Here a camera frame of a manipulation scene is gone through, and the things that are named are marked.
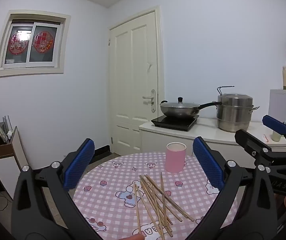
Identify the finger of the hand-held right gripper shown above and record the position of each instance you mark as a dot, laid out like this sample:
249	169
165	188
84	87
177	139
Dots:
248	140
274	125

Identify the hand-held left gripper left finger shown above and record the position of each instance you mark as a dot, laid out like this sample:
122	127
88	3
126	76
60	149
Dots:
79	165

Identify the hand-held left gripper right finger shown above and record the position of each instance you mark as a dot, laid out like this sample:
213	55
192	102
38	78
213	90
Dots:
208	165

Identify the pink cup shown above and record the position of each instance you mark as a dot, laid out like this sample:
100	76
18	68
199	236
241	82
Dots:
174	160

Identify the bunch of wooden chopsticks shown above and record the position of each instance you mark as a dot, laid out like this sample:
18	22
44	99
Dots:
162	195

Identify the person's left hand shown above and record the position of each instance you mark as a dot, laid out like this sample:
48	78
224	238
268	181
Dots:
134	237

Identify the pale yellow cup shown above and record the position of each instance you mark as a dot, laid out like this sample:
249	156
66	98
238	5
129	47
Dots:
276	136

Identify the white fridge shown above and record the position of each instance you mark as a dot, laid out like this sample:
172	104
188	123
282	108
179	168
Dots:
278	105

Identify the stainless steel steamer pot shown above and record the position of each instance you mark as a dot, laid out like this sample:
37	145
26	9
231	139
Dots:
233	115

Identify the pink checked tablecloth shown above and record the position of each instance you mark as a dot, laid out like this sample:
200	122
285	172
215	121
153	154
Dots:
113	180

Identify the black induction cooker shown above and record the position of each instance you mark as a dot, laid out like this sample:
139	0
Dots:
173	123

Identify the white kitchen counter cabinet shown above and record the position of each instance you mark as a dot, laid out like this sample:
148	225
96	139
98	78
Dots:
158	142

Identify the glass wok lid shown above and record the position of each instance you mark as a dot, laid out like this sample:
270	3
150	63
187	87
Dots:
180	104

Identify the white wooden board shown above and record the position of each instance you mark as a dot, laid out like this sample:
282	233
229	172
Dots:
5	165

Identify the metal rods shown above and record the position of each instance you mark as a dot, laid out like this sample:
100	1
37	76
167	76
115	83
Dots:
8	123

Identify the metal plate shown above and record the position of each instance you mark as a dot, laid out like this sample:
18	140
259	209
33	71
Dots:
1	132

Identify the cream panel door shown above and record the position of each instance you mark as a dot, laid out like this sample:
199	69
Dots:
133	80

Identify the white framed window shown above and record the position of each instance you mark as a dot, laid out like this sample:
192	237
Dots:
43	57

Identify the red rabbit window sticker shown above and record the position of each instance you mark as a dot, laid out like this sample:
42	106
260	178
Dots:
41	42

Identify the round red window sticker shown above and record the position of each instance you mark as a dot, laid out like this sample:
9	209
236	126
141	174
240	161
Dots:
18	43

